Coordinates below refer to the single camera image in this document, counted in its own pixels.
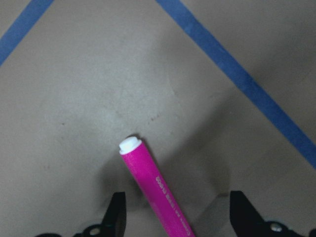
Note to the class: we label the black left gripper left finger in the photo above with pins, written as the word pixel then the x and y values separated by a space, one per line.
pixel 114 220

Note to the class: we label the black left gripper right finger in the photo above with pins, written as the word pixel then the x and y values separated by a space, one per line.
pixel 244 218

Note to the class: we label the pink marker pen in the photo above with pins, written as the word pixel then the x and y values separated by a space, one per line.
pixel 142 167

